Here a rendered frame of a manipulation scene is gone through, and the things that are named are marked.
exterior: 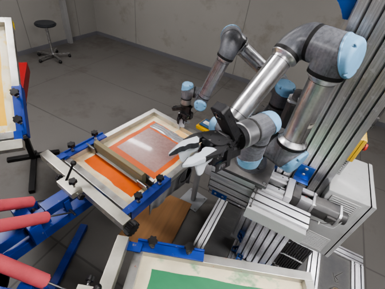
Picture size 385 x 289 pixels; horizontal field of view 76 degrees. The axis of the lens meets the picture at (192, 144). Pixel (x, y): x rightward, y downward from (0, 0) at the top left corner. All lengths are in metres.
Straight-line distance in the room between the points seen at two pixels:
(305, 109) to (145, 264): 0.90
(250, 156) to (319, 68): 0.34
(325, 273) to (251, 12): 3.97
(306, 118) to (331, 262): 1.69
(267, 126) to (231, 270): 0.73
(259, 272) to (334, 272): 1.25
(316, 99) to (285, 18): 3.87
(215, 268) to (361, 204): 0.73
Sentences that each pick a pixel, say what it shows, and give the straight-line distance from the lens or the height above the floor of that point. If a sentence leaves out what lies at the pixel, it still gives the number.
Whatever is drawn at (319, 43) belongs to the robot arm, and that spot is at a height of 1.86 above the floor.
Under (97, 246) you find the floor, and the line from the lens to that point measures 2.36.
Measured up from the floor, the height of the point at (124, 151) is 0.96.
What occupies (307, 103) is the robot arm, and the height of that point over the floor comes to 1.68.
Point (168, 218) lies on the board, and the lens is 2.42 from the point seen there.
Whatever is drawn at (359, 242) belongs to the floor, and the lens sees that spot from 3.03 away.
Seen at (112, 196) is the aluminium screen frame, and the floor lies 0.99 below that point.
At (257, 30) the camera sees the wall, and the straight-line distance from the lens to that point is 4.85.
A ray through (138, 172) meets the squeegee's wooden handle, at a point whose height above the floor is 1.06.
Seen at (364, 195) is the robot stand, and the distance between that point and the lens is 1.43.
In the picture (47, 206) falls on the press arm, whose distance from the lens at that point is 1.34.
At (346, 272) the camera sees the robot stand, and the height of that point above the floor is 0.21.
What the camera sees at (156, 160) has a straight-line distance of 1.58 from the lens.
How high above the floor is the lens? 2.05
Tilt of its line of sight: 40 degrees down
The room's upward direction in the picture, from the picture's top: 9 degrees clockwise
